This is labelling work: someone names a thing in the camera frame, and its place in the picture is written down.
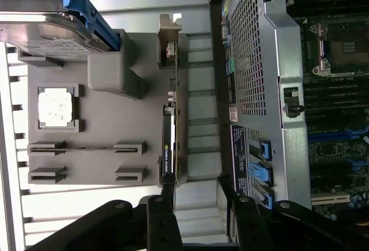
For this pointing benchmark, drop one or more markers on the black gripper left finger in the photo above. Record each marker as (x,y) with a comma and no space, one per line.
(161,222)

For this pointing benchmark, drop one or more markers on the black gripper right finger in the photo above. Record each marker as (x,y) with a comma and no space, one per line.
(248,225)

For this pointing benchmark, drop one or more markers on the blue slot retention clip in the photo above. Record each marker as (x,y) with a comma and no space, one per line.
(268,199)
(265,149)
(259,170)

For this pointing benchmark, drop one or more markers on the grey plastic parts rack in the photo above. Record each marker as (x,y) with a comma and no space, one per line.
(109,135)

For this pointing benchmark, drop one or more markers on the green motherboard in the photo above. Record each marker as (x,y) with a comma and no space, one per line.
(325,153)

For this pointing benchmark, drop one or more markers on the blue expansion slot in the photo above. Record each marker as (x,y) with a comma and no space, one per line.
(331,138)

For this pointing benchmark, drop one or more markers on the silver CPU chip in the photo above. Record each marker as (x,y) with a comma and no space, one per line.
(55,109)

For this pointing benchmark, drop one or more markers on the open black PC case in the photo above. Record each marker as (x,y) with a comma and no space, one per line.
(259,60)

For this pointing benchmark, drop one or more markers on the CPU socket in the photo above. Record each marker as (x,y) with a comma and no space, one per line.
(346,49)

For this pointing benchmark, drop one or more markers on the silver hard disk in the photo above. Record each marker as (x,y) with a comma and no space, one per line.
(43,36)

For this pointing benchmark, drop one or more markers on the hard drive with blue caddy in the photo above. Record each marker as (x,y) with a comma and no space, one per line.
(86,11)

